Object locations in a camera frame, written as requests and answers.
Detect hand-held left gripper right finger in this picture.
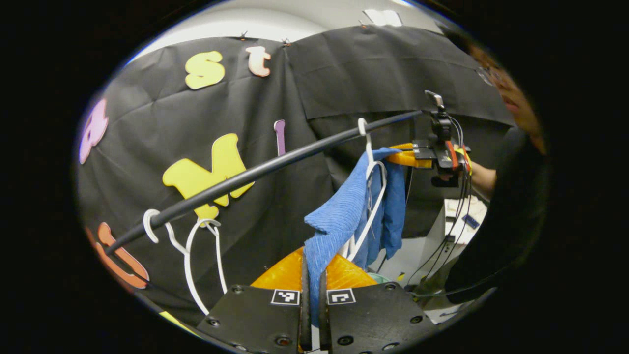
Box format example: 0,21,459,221
319,253,438,354

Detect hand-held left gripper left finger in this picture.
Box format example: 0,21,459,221
197,246,313,354

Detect white shirt hanger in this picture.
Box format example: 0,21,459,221
344,118,389,262

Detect blue shirt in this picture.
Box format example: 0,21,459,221
302,147,408,326

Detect empty white clothes hanger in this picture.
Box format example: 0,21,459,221
142,208,229,316

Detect person's glasses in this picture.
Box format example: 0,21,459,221
475,65,508,88

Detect person's head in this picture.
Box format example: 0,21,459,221
466,41,547,156

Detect white side table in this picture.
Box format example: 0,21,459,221
422,196,488,277

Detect person's black-clothed torso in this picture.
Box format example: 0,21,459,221
444,127,552,306

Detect ceiling light panel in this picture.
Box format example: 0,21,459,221
363,8,404,28

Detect black backdrop cloth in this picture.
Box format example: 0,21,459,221
76,25,516,326

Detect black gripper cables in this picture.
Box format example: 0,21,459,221
406,117,473,297

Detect black clothes rail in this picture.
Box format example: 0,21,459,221
105,109,424,254

